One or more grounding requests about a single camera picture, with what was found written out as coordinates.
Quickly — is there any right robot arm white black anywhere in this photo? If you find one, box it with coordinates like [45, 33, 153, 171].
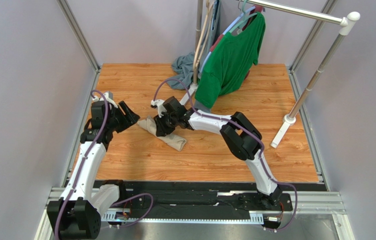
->
[151, 96, 282, 204]

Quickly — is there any beige linen napkin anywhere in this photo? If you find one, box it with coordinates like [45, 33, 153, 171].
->
[137, 115, 188, 152]

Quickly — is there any blue-grey garment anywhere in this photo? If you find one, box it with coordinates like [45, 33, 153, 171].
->
[165, 6, 220, 114]

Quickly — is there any maroon garment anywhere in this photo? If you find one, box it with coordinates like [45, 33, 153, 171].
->
[201, 12, 266, 84]

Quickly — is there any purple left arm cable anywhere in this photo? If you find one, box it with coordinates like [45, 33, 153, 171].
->
[54, 89, 154, 240]

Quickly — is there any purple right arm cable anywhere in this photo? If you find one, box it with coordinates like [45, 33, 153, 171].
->
[152, 78, 298, 233]

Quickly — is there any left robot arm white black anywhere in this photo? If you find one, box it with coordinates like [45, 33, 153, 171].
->
[46, 100, 140, 240]

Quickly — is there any light blue clothes hanger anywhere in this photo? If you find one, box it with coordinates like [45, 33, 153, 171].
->
[199, 4, 263, 73]

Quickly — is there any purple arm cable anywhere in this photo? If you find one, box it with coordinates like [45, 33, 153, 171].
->
[54, 89, 154, 240]
[152, 78, 298, 233]

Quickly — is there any aluminium frame rail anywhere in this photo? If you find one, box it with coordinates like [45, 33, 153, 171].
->
[34, 187, 356, 240]

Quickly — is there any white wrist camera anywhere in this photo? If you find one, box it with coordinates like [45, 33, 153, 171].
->
[92, 91, 118, 108]
[151, 99, 167, 118]

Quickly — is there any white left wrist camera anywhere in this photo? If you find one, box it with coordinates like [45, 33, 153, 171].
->
[92, 91, 118, 108]

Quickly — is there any green t-shirt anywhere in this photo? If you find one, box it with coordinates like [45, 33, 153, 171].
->
[195, 12, 266, 109]

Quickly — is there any beige wooden clothes hanger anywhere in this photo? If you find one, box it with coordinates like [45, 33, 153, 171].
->
[192, 0, 213, 86]

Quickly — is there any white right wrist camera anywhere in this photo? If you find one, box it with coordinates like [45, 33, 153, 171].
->
[151, 99, 167, 118]

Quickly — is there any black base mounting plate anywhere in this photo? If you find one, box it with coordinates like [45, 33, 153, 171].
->
[93, 180, 295, 221]

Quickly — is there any silver white clothes rack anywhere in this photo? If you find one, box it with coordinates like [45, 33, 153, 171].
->
[178, 0, 361, 149]

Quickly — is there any teal clothes hanger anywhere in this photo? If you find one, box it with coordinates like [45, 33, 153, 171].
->
[225, 0, 257, 33]

